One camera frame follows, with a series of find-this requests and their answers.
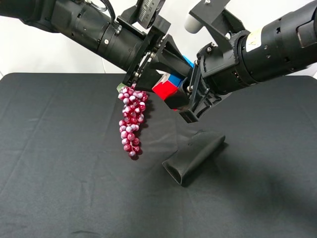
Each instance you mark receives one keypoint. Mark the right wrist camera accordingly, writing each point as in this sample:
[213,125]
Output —
[192,25]

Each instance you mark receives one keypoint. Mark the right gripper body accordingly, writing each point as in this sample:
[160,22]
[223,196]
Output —
[217,75]

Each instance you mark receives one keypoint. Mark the black glasses case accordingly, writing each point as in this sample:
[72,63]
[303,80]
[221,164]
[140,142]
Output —
[191,154]

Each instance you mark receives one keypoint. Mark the red grape bunch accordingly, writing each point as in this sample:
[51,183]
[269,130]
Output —
[134,106]

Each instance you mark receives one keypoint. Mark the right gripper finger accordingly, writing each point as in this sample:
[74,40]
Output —
[179,99]

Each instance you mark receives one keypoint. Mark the colourful puzzle cube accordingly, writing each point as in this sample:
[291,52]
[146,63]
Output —
[167,85]

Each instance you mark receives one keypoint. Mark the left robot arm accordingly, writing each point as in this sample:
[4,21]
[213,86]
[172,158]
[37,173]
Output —
[137,41]

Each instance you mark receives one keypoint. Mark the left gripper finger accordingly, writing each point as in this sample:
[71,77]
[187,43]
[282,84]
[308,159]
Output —
[169,59]
[148,80]

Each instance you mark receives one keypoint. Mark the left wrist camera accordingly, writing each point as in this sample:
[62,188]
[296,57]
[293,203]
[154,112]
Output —
[148,12]

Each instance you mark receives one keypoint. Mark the black tablecloth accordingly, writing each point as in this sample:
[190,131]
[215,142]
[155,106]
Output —
[64,173]

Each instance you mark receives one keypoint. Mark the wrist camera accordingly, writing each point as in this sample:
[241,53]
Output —
[192,25]
[148,12]

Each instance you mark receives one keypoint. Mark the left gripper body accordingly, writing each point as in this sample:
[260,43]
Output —
[149,45]

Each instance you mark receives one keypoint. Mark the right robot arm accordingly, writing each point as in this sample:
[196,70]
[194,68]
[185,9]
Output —
[284,46]

